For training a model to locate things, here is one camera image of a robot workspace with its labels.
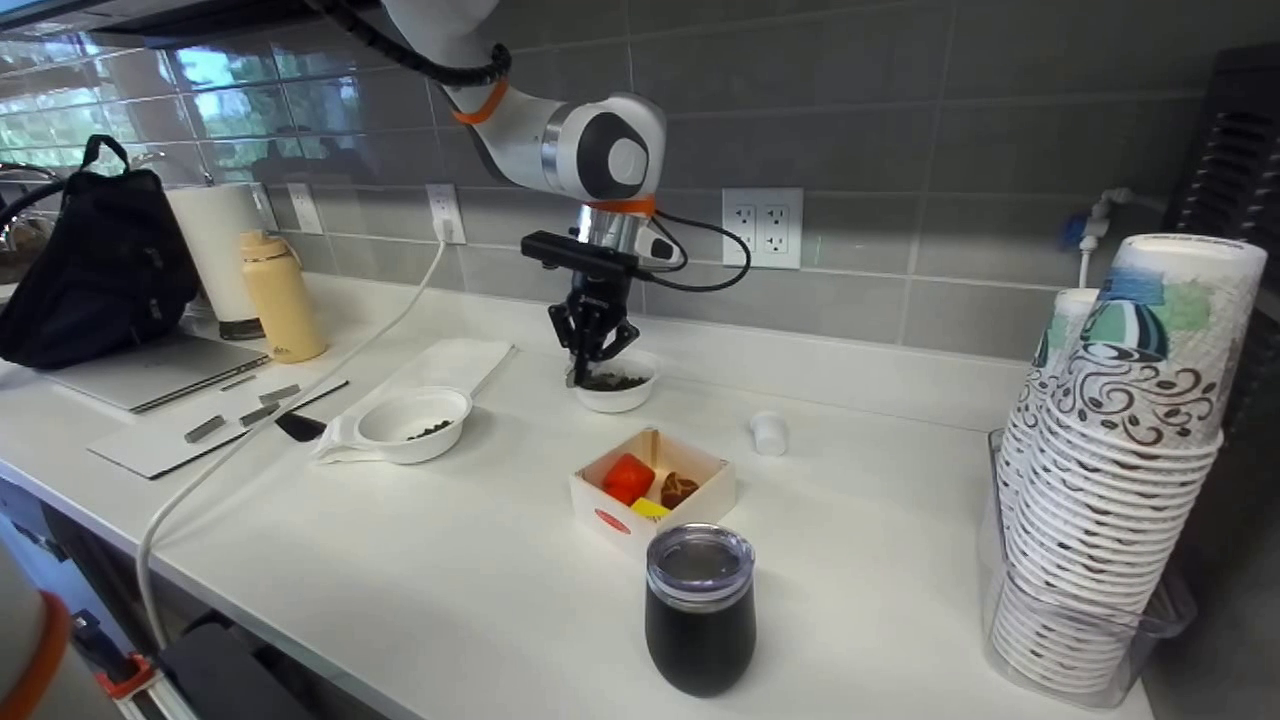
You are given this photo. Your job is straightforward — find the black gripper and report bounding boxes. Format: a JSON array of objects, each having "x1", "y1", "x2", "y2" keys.
[{"x1": 549, "y1": 274, "x2": 641, "y2": 386}]

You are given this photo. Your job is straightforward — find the white bowl with coffee beans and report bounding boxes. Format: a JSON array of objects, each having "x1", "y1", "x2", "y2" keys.
[{"x1": 571, "y1": 356, "x2": 658, "y2": 416}]

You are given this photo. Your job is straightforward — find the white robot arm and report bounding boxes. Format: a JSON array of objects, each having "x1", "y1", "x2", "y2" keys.
[{"x1": 384, "y1": 0, "x2": 669, "y2": 386}]

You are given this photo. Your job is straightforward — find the white cutting board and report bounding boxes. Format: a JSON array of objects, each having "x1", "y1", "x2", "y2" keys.
[{"x1": 387, "y1": 335, "x2": 511, "y2": 396}]

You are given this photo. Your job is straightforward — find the white box with toys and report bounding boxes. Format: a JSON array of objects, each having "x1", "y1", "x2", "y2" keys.
[{"x1": 568, "y1": 430, "x2": 739, "y2": 549}]

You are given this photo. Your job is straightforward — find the black tumbler with lid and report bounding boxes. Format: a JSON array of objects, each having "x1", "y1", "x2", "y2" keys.
[{"x1": 645, "y1": 524, "x2": 754, "y2": 698}]

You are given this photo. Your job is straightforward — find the beige water bottle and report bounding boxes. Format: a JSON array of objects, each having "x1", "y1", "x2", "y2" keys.
[{"x1": 241, "y1": 232, "x2": 328, "y2": 366}]

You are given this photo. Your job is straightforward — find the white paper towel roll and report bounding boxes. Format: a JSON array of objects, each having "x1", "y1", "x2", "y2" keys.
[{"x1": 167, "y1": 185, "x2": 262, "y2": 342}]

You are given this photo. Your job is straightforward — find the blue spray bottle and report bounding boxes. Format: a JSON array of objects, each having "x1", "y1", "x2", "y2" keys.
[{"x1": 1058, "y1": 188, "x2": 1132, "y2": 286}]

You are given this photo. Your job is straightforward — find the black backpack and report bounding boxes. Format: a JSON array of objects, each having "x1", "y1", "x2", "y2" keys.
[{"x1": 0, "y1": 135, "x2": 201, "y2": 373}]

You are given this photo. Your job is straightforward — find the stack of patterned paper cups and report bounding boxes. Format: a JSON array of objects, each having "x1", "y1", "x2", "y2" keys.
[{"x1": 989, "y1": 232, "x2": 1269, "y2": 708}]

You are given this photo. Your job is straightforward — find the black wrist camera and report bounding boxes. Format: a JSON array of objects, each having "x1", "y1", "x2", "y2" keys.
[{"x1": 520, "y1": 232, "x2": 637, "y2": 276}]

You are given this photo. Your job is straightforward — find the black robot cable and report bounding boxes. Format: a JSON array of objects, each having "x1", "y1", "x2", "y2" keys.
[{"x1": 637, "y1": 209, "x2": 754, "y2": 295}]

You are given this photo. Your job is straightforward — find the white power cord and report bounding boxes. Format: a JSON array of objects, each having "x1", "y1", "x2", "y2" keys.
[{"x1": 130, "y1": 212, "x2": 454, "y2": 658}]

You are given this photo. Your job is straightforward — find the white wall outlet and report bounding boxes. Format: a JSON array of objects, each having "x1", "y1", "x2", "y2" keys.
[{"x1": 718, "y1": 188, "x2": 804, "y2": 274}]

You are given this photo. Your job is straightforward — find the white strainer bowl with handle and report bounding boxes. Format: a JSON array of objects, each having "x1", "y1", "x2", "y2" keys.
[{"x1": 314, "y1": 390, "x2": 470, "y2": 469}]

